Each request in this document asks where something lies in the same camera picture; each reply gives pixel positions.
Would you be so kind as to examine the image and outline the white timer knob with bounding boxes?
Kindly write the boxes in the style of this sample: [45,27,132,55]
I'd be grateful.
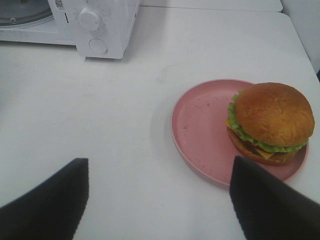
[78,7,102,32]

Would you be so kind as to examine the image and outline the round white door button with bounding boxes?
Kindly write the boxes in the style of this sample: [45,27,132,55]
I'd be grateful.
[89,38,108,54]

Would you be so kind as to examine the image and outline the glass microwave turntable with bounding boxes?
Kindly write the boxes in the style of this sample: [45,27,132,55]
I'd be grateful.
[0,0,52,26]

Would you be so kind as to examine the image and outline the white microwave oven body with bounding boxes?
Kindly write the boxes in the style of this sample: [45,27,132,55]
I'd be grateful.
[0,0,140,59]

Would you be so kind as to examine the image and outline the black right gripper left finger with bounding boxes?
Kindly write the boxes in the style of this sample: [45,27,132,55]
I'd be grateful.
[0,158,89,240]

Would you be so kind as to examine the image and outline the burger with lettuce and cheese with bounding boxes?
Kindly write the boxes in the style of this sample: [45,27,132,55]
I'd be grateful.
[225,82,315,165]

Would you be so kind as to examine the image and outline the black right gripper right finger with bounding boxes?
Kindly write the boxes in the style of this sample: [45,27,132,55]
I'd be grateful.
[229,156,320,240]

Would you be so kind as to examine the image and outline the pink round plate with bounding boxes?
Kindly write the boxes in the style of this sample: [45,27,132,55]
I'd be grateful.
[171,79,309,186]

